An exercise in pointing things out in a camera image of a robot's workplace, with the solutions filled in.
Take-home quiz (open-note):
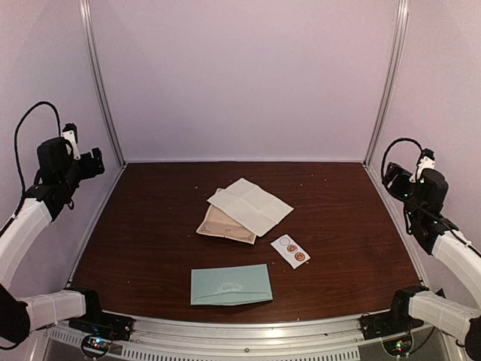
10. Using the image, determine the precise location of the beige decorated letter paper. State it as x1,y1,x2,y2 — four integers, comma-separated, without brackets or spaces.
196,205,256,244

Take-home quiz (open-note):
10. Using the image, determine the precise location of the light blue envelope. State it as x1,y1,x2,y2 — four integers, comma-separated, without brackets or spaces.
190,264,273,306

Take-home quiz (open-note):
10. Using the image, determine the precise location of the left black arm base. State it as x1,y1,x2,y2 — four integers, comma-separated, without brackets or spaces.
66,287,134,341

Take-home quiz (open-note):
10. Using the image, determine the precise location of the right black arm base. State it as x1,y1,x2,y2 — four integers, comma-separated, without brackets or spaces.
358,286,428,340

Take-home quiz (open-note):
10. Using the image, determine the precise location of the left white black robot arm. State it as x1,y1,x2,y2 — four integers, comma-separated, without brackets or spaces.
1,134,108,350

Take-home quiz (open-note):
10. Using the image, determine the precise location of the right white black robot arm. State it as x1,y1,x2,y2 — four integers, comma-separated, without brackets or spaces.
382,162,480,360

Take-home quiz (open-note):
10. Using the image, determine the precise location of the white seal sticker sheet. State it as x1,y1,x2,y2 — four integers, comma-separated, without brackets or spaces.
271,234,310,269

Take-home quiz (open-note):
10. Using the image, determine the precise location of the white creased paper sheet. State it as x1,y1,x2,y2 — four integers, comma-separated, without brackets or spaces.
207,178,294,237

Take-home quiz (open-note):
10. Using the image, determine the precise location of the left round circuit board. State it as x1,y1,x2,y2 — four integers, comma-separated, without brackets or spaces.
80,335,113,359

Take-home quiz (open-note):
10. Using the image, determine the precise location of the round circuit board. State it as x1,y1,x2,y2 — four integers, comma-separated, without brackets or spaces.
80,335,113,359
382,336,413,357

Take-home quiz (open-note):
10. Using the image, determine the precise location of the right round circuit board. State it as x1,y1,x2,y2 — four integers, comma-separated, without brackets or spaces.
382,336,413,357

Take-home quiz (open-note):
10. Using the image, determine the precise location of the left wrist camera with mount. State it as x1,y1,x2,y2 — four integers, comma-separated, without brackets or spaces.
62,123,80,160

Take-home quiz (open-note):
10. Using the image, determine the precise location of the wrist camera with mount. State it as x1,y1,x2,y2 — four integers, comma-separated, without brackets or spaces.
62,123,80,160
410,148,435,184

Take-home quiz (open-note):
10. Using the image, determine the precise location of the left black braided cable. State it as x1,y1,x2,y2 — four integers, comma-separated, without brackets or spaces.
14,100,63,200

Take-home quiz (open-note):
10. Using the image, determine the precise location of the black braided cable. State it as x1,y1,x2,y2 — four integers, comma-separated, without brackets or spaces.
14,100,63,200
380,137,425,189

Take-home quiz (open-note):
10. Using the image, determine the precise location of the left aluminium frame post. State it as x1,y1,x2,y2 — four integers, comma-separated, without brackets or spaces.
78,0,126,168

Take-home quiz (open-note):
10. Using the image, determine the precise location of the aluminium frame post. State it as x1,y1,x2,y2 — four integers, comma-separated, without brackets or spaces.
78,0,126,168
363,0,410,168

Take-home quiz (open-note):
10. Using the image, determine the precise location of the front aluminium rail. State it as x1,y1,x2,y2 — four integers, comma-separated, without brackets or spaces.
27,315,465,360

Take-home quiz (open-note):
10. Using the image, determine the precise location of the right black braided cable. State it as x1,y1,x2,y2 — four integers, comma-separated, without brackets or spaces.
380,137,425,189

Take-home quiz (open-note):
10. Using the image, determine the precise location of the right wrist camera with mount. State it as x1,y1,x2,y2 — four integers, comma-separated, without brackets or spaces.
410,148,435,184

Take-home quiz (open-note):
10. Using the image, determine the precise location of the right aluminium frame post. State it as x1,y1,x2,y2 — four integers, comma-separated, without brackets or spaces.
363,0,410,168

